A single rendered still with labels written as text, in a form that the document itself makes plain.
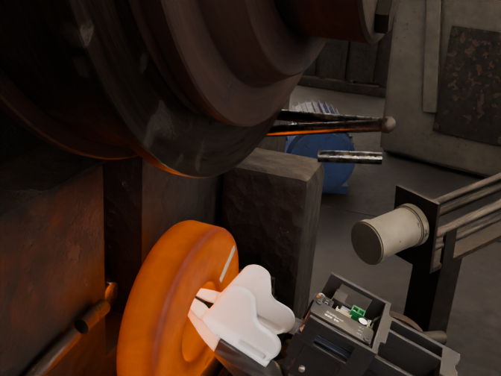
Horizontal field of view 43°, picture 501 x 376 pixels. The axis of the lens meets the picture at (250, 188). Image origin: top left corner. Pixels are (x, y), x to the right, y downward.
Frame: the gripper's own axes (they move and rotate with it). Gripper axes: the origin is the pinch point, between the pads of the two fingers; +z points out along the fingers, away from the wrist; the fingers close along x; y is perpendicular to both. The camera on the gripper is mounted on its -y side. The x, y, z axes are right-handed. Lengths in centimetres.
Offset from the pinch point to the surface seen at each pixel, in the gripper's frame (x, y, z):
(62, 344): 10.3, -0.1, 5.2
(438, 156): -270, -61, -31
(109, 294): 0.4, -2.9, 6.8
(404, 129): -275, -58, -11
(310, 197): -20.5, 4.1, -3.2
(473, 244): -50, -4, -25
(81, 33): 20.1, 24.6, 4.2
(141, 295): 6.0, 3.4, 2.5
